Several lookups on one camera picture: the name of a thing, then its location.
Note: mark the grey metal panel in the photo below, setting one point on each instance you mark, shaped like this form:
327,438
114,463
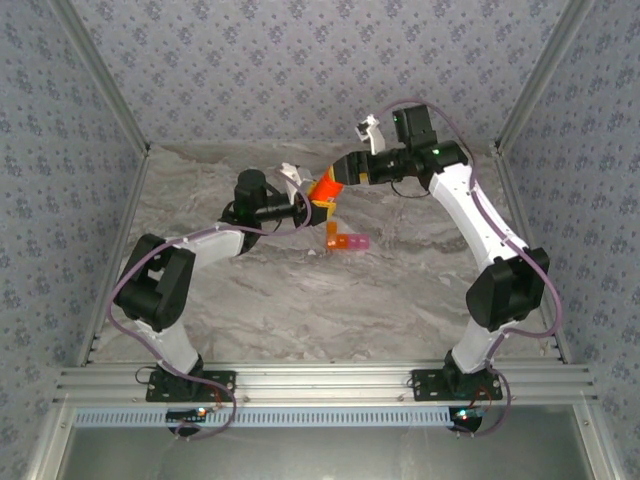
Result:
320,455

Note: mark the aluminium frame post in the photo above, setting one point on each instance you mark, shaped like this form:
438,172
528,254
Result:
540,75
102,75

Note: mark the orange pill organizer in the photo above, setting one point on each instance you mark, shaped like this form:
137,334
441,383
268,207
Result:
336,242

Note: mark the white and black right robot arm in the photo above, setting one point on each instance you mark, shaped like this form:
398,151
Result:
475,215

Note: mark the aluminium frame leg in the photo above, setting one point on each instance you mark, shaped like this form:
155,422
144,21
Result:
50,445
597,445

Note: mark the small circuit board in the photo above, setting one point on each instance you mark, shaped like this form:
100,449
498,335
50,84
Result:
465,417
187,414

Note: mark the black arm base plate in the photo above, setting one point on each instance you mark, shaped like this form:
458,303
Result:
427,385
220,387

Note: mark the aluminium frame rail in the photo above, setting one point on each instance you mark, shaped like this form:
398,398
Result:
320,382

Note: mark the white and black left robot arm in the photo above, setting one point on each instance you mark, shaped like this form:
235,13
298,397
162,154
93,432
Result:
210,247

